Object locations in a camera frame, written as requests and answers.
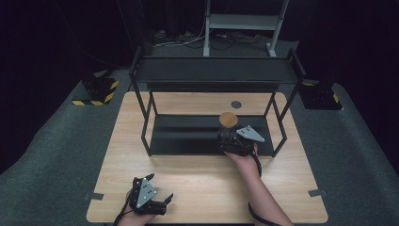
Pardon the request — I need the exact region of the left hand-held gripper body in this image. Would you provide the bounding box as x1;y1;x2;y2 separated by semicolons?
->
127;176;168;217

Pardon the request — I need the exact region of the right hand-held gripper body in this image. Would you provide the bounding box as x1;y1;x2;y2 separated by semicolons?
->
217;124;266;157

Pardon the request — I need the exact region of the jar with wooden lid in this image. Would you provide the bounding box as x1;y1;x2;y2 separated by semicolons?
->
217;111;240;139

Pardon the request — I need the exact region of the black metal shelf rack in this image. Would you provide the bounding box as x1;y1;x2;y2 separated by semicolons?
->
128;46;307;158

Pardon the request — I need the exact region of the person's right hand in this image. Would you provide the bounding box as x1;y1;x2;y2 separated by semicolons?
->
223;143;263;182

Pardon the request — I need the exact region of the person's left hand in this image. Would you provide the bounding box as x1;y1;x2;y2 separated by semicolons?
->
117;187;157;226

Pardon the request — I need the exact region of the dark tape strip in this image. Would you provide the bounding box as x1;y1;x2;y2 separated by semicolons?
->
308;188;327;199
83;191;104;202

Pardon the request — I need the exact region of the black yellow striped base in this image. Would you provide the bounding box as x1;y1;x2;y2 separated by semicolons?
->
299;79;343;111
72;76;120;107

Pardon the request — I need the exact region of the grey metal stand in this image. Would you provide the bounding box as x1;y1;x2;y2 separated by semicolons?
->
201;0;290;58

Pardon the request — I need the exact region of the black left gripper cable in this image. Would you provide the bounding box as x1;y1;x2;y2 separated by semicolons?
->
112;190;136;226

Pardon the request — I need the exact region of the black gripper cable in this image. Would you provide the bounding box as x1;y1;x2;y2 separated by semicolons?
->
247;153;283;226
112;190;136;226

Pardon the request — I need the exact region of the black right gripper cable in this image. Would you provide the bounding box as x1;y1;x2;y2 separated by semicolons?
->
247;153;283;226

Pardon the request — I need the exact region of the bundle of floor cables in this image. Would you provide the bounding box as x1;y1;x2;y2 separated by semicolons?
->
152;28;271;52

